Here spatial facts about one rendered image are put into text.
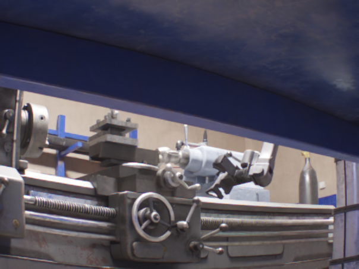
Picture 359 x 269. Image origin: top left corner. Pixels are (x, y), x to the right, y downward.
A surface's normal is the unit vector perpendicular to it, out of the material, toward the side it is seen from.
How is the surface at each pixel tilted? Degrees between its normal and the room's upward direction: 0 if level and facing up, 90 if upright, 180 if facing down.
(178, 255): 90
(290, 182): 90
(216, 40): 180
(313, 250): 90
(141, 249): 90
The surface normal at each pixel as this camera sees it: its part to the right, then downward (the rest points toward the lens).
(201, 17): 0.02, 0.96
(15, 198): 0.65, -0.22
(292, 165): -0.77, -0.15
